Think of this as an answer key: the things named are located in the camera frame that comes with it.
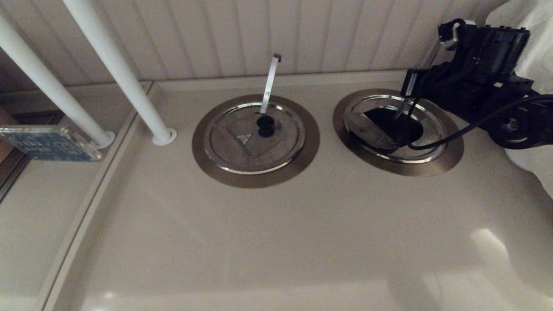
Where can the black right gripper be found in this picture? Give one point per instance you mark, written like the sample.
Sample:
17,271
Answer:
425,86

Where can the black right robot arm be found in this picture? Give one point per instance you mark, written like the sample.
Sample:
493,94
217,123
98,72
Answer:
497,56

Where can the white cloth cover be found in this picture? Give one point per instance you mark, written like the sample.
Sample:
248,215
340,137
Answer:
540,47

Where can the white pole base flange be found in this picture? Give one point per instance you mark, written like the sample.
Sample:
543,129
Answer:
169,137
108,140

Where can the white round pole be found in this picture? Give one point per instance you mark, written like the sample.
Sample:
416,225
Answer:
43,78
117,65

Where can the blue acrylic sign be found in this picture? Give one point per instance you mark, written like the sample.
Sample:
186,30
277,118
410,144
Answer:
47,144

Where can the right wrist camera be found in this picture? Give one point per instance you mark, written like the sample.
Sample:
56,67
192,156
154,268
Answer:
453,32

